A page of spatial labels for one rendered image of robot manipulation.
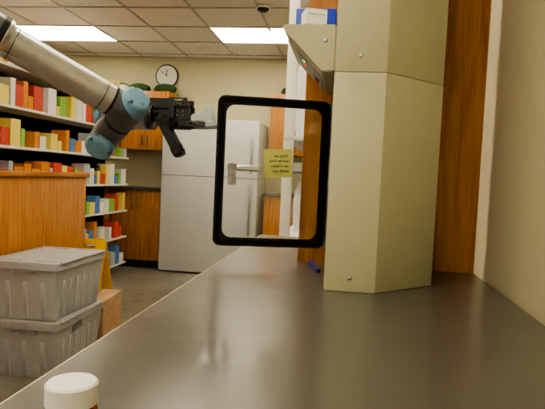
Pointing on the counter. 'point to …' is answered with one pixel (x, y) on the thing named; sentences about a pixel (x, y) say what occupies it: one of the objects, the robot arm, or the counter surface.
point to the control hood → (315, 49)
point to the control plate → (311, 70)
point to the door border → (319, 172)
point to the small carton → (314, 16)
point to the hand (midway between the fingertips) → (220, 127)
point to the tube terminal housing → (384, 144)
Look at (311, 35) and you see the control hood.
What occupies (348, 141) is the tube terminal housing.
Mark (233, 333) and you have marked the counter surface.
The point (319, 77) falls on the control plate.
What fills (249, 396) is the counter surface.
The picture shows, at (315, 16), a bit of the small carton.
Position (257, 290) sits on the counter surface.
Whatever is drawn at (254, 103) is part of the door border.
